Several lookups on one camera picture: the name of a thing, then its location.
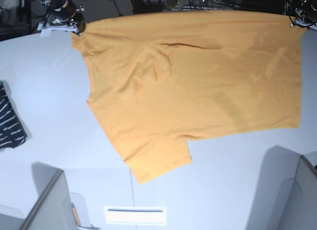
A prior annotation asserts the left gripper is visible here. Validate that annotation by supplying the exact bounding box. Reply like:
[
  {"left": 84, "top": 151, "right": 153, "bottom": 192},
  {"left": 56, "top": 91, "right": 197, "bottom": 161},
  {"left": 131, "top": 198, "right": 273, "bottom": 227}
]
[{"left": 289, "top": 0, "right": 317, "bottom": 27}]

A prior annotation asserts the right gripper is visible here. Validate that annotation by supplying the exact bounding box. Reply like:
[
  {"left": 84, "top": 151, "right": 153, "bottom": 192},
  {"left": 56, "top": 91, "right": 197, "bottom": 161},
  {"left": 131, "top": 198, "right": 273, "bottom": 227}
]
[{"left": 41, "top": 0, "right": 86, "bottom": 36}]

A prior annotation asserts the yellow orange T-shirt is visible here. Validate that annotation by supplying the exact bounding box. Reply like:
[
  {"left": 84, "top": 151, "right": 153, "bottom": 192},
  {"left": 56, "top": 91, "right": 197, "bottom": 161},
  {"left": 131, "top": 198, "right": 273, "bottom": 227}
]
[{"left": 72, "top": 10, "right": 305, "bottom": 184}]

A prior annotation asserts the black power strip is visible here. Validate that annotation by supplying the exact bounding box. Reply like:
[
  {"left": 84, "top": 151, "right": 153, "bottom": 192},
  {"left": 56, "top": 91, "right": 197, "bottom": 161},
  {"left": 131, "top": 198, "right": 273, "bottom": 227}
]
[{"left": 163, "top": 4, "right": 239, "bottom": 12}]

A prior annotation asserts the navy white striped garment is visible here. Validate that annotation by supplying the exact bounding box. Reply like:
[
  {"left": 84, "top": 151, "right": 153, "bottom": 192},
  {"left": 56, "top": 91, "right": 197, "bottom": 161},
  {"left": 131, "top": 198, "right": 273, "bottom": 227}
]
[{"left": 0, "top": 82, "right": 27, "bottom": 149}]

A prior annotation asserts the grey bin right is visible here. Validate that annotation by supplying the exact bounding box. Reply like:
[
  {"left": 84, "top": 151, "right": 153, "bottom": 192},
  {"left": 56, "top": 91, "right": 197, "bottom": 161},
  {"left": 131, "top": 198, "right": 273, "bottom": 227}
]
[{"left": 246, "top": 156, "right": 317, "bottom": 230}]

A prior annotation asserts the white paper label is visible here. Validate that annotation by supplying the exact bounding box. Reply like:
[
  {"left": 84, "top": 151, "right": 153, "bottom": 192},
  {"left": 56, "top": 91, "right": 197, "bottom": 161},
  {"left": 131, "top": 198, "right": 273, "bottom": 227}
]
[{"left": 104, "top": 206, "right": 167, "bottom": 225}]

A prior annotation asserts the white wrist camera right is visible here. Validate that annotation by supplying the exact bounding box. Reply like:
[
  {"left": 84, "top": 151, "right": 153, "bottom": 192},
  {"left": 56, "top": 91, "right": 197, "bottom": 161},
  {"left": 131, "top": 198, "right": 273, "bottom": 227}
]
[{"left": 36, "top": 15, "right": 79, "bottom": 37}]

